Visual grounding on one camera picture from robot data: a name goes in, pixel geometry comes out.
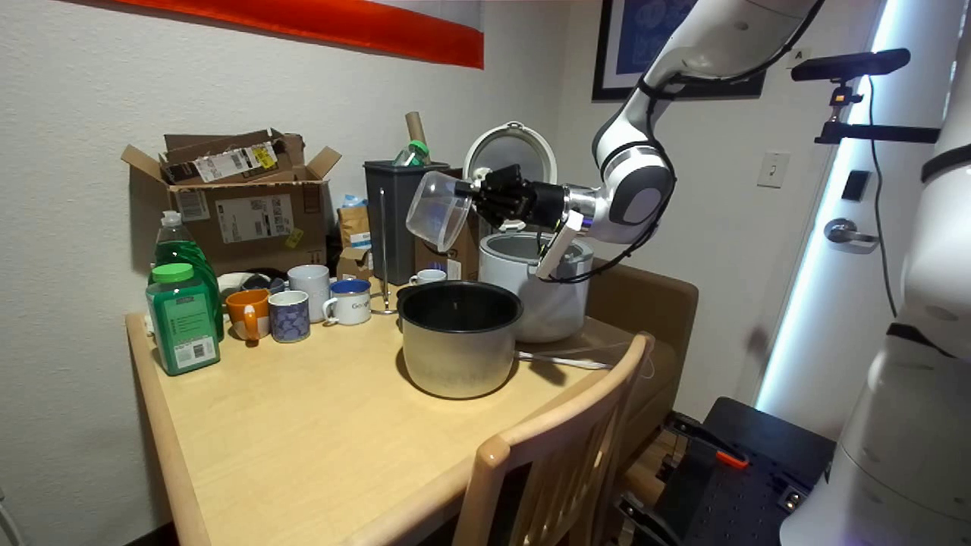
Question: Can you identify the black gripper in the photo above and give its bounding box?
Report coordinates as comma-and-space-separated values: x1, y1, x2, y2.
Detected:
455, 163, 570, 232

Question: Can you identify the white rice cooker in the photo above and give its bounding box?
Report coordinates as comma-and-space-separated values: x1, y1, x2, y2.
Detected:
460, 122, 596, 348

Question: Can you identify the metal pot black interior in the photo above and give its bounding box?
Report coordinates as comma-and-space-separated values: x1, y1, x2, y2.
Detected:
395, 280, 527, 404

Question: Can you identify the brown shipping box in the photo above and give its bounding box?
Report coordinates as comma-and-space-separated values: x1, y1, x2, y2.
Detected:
413, 177, 486, 284

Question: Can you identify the green bottle in bin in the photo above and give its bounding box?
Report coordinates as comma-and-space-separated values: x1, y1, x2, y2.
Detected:
391, 138, 436, 174

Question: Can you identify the small white cup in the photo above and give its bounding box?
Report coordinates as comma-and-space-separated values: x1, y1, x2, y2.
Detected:
406, 264, 453, 289

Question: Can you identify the black trash bin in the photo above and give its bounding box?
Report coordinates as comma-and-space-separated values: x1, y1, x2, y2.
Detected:
362, 159, 455, 289

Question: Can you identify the cardboard tube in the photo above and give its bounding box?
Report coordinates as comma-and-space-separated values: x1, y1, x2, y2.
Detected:
402, 109, 429, 150

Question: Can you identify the small tan carton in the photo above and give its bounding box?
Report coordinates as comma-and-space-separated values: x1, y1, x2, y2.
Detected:
336, 194, 376, 281

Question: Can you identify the white mug blue rim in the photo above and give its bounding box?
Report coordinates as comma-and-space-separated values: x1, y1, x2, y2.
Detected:
322, 276, 376, 329

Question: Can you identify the dark brown wooden chair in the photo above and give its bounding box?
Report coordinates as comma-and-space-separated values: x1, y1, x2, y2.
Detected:
583, 254, 701, 479

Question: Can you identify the tall white mug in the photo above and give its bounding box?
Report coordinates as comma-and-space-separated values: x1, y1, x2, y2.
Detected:
284, 261, 336, 326

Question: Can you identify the framed blue picture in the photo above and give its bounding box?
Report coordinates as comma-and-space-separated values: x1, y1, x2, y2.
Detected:
587, 0, 769, 102

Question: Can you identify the blue patterned mug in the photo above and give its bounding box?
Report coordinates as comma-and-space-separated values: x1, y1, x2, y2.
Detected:
265, 289, 315, 346

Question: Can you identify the open cardboard box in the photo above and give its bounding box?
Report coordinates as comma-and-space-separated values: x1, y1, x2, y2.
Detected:
118, 125, 344, 276

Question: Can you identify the light wooden chair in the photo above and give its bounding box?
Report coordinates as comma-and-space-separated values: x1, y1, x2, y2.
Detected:
449, 329, 659, 546

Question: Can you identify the orange mug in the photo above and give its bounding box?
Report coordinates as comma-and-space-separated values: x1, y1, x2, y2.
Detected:
222, 284, 277, 348

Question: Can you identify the green round bottle white cap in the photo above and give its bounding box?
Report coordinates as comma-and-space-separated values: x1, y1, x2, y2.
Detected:
150, 205, 228, 342

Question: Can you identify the green square soap bottle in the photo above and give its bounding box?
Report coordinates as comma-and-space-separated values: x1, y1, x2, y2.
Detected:
144, 261, 223, 378

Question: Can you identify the black door keypad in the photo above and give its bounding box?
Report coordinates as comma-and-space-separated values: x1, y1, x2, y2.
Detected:
836, 168, 873, 205

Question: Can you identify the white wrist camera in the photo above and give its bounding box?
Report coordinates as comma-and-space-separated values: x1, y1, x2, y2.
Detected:
531, 202, 601, 284

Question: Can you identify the white power cable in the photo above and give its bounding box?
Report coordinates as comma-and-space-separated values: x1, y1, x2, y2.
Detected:
513, 340, 637, 372

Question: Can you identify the red wall banner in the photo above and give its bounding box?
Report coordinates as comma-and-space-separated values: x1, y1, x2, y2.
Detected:
64, 0, 489, 74

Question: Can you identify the white light switch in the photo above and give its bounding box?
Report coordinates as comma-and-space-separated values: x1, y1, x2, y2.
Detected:
756, 150, 793, 192

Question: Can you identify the orange handled clamp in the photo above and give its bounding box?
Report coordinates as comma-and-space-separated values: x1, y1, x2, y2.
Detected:
663, 408, 756, 475

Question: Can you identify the silver door handle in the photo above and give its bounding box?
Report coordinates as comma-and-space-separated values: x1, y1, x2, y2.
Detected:
823, 215, 882, 251

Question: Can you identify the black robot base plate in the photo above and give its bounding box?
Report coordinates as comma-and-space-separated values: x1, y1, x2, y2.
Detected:
645, 396, 841, 546

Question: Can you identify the black camera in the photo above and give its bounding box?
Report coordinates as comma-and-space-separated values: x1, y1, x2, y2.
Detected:
789, 46, 914, 86

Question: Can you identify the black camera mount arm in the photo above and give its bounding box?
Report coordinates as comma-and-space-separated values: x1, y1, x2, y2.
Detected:
809, 80, 946, 150

